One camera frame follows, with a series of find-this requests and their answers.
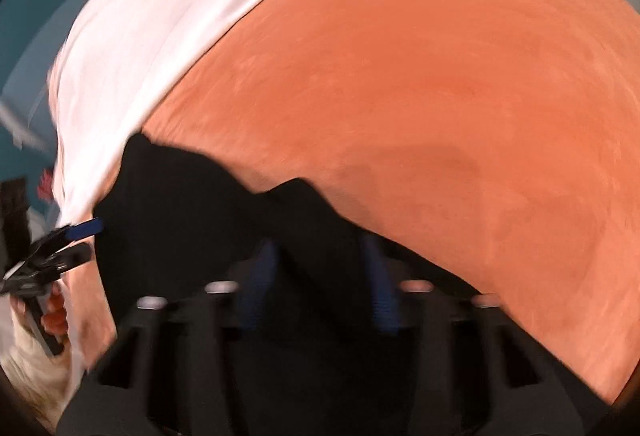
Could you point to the pale pink bed sheet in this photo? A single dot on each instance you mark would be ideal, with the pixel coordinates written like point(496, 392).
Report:
point(150, 41)

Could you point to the person's left forearm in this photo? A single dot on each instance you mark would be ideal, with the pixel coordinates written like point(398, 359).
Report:
point(30, 376)

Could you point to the teal headboard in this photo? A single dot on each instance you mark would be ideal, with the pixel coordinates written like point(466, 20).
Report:
point(30, 41)

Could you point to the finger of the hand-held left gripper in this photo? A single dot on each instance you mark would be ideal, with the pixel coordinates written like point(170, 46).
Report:
point(82, 229)
point(72, 258)

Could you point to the black pants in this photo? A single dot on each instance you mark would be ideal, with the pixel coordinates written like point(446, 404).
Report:
point(200, 216)

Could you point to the orange blanket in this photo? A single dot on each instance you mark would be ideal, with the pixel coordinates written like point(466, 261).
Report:
point(425, 91)

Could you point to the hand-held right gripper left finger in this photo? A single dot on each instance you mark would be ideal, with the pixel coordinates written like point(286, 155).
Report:
point(254, 288)

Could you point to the person's left hand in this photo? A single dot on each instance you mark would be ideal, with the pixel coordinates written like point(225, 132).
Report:
point(55, 316)

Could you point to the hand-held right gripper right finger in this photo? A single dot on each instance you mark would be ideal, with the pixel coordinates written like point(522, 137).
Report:
point(381, 288)

